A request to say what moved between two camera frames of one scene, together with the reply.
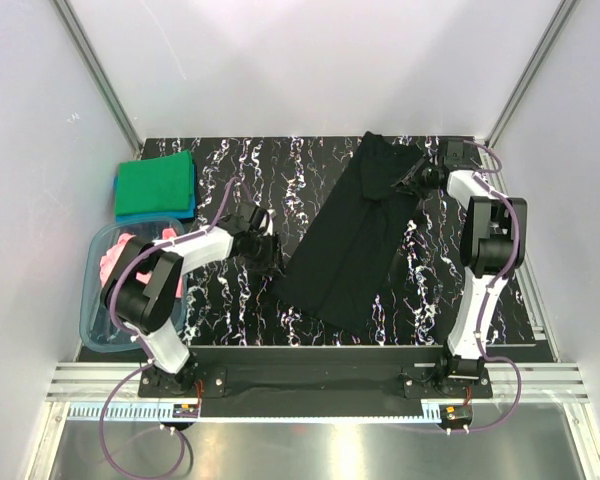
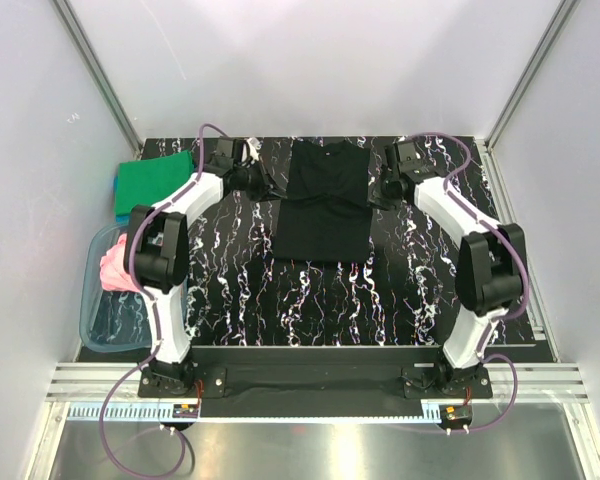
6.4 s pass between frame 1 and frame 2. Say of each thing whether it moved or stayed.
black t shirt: moved
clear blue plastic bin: stayed
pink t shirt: stayed
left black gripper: moved
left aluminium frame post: stayed
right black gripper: moved
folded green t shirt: stayed
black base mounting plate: stayed
